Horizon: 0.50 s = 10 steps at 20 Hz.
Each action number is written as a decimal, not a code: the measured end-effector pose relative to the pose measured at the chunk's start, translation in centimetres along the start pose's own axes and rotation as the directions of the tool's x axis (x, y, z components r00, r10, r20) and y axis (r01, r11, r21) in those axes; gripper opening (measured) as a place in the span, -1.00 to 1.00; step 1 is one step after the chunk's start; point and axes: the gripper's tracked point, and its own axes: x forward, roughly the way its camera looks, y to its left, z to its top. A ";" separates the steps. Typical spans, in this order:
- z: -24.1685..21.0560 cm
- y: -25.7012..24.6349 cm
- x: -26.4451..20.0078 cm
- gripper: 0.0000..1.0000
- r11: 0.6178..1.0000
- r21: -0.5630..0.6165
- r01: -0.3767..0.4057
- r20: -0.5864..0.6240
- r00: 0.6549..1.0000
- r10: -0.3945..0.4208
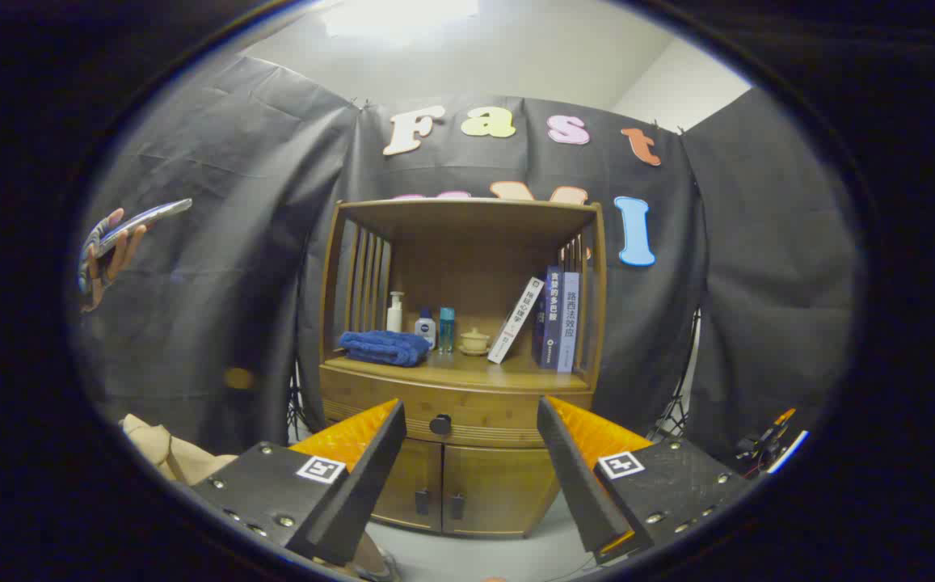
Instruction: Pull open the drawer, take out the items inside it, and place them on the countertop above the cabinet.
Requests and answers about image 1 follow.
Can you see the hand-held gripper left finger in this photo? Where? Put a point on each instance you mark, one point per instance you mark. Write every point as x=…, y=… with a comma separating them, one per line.
x=354, y=485

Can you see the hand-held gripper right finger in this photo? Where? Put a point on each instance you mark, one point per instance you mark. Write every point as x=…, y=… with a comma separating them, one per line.
x=576, y=477

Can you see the wooden drawer with black knob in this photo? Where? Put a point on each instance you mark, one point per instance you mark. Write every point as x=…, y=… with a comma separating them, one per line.
x=507, y=412

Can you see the wooden countertop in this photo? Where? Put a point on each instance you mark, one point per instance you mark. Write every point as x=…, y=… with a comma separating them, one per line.
x=515, y=373

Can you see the wooden cabinet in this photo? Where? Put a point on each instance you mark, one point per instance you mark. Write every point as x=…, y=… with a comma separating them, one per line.
x=467, y=214

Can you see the grey shoe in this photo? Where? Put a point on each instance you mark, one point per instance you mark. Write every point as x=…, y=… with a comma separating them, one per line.
x=374, y=559

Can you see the black backdrop stand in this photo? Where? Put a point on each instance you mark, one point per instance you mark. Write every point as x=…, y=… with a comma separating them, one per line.
x=673, y=419
x=296, y=404

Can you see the blue folded towel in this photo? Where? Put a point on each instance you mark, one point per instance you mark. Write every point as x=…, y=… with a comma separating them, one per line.
x=386, y=347

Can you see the light blue book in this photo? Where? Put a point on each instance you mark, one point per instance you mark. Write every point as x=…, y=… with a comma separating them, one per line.
x=569, y=323

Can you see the dark blue book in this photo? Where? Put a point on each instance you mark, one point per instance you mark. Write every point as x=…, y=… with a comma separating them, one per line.
x=552, y=315

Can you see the white book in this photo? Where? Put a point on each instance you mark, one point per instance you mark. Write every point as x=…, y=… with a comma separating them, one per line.
x=515, y=319

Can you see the cream lidded teacup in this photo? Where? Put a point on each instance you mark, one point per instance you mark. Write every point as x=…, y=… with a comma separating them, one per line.
x=475, y=341

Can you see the white lotion bottle blue cap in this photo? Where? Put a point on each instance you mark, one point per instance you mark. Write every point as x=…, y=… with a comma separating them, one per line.
x=426, y=330

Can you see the white pump bottle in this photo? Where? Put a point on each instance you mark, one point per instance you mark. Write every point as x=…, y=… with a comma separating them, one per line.
x=394, y=317

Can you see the clear blue bottle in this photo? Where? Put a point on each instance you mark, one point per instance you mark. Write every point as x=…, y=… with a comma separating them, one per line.
x=446, y=327

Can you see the beige cloth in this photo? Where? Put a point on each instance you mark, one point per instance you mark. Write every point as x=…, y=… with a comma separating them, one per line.
x=168, y=457

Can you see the black device with orange tip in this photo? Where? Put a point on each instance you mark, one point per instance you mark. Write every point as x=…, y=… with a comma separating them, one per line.
x=762, y=444

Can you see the smartphone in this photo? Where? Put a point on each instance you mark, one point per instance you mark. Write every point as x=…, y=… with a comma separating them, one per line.
x=152, y=217

